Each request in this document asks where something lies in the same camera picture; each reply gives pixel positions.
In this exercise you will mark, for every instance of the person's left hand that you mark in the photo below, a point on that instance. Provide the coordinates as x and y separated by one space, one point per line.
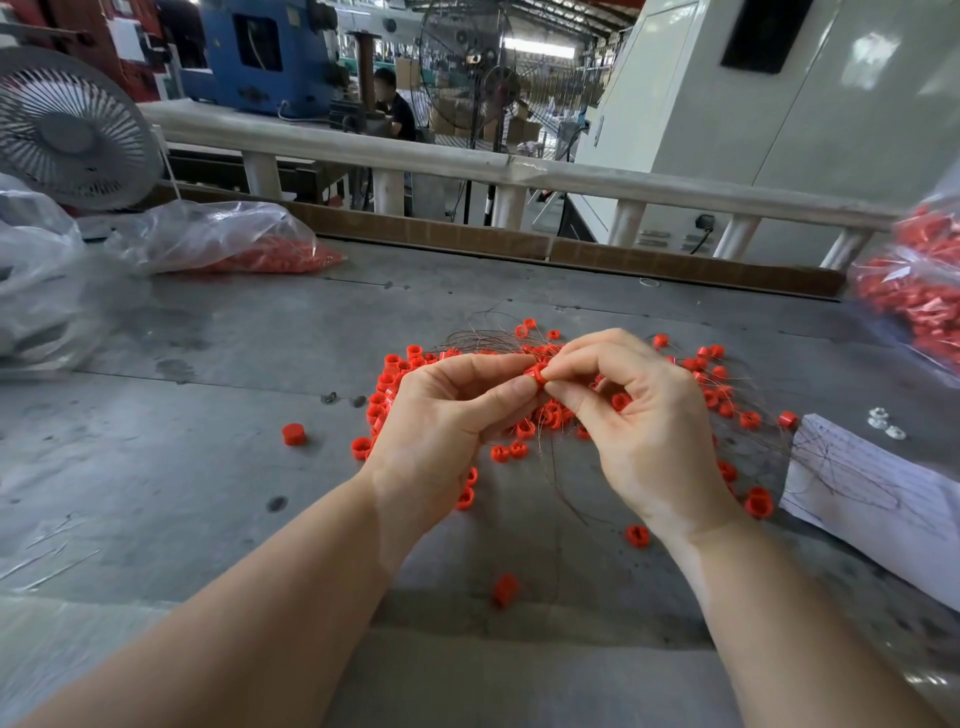
435 450

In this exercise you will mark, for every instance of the small clear plastic piece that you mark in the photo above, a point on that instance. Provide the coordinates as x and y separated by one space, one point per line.
878 416
896 431

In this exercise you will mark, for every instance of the crumpled clear plastic bag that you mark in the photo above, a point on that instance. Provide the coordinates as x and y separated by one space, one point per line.
33 285

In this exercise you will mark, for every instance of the white desk fan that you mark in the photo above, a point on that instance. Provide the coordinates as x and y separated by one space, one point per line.
72 132

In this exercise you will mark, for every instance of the large grey machine cabinet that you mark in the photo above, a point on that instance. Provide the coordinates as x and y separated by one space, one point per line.
863 108

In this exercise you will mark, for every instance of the white paper sheet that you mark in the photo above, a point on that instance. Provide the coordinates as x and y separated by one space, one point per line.
881 510

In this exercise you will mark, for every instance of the brown wooden board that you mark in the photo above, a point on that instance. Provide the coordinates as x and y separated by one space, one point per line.
468 234

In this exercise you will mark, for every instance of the pile of red plastic rings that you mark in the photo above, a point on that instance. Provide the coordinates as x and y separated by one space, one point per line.
393 375

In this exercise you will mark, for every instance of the blue industrial machine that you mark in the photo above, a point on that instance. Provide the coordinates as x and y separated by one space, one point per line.
288 68

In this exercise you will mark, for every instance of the large clear bag red pieces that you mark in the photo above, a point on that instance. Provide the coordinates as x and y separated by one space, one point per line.
918 278

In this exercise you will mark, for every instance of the person's left forearm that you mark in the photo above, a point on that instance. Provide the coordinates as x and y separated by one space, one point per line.
218 630

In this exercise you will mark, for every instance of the person's right hand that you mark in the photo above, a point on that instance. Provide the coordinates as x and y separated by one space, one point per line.
653 435

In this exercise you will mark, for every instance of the black pedestal fan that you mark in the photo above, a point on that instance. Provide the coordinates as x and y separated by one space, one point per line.
501 87

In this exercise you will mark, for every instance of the clear bag with red pieces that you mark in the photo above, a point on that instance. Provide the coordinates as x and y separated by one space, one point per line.
218 236

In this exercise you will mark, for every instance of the white metal railing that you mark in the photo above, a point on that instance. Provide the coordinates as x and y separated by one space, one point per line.
398 147

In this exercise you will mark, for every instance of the red industrial machine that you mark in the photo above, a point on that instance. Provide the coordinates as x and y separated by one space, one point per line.
72 33

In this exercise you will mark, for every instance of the person's right forearm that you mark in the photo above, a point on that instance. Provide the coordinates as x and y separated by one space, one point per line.
803 630

